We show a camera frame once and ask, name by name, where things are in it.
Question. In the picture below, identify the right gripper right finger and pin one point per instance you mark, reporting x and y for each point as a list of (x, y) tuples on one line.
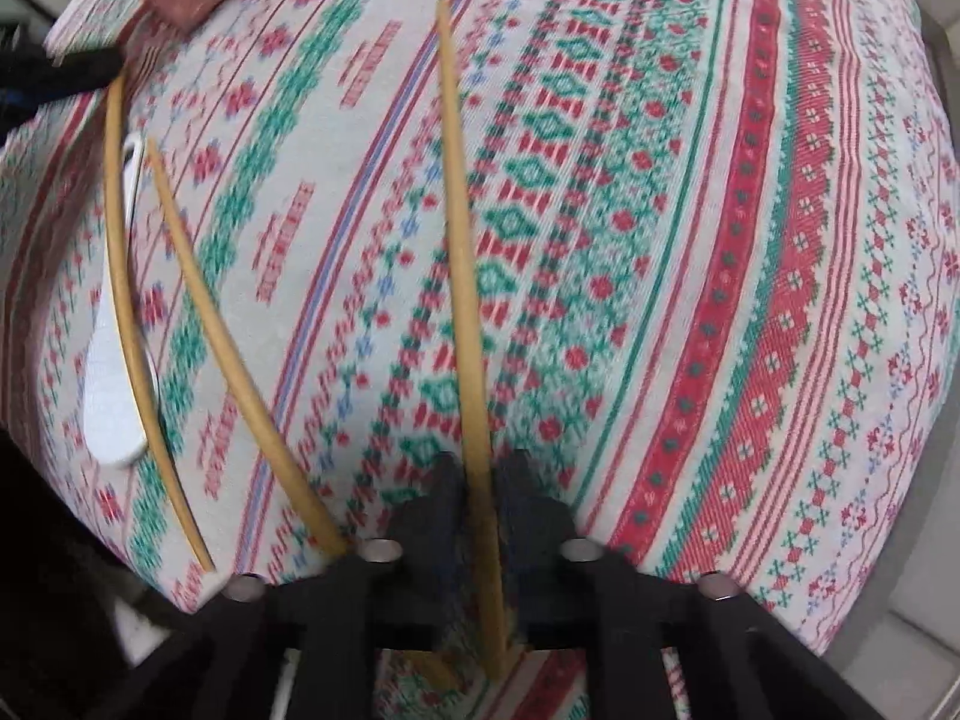
[(544, 559)]

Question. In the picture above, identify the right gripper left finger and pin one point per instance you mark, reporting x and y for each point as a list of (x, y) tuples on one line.
[(413, 570)]

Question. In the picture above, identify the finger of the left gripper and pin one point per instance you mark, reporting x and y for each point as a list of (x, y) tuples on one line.
[(32, 79)]

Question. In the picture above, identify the wooden chopstick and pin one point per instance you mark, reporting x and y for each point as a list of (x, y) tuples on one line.
[(474, 425), (272, 446), (130, 337)]

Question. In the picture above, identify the patterned red green tablecloth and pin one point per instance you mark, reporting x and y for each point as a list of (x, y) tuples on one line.
[(716, 241)]

